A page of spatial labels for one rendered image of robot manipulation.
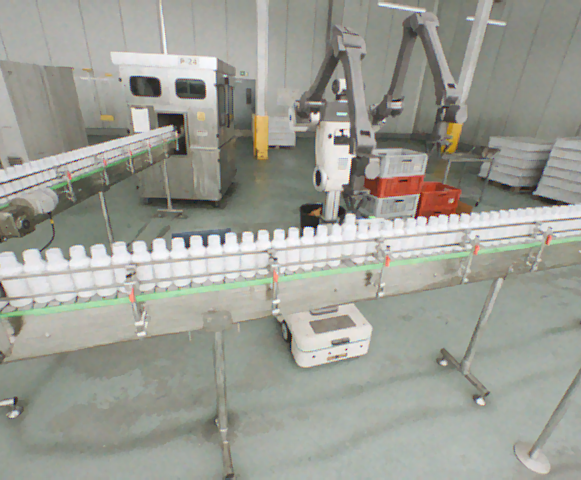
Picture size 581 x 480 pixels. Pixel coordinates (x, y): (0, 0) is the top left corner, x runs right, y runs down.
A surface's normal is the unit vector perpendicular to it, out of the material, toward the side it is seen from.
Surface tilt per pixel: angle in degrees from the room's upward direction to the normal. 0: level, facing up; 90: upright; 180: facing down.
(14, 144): 90
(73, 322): 90
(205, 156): 90
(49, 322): 90
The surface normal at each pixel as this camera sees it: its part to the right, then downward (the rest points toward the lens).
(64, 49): 0.32, 0.42
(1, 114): 0.00, 0.43
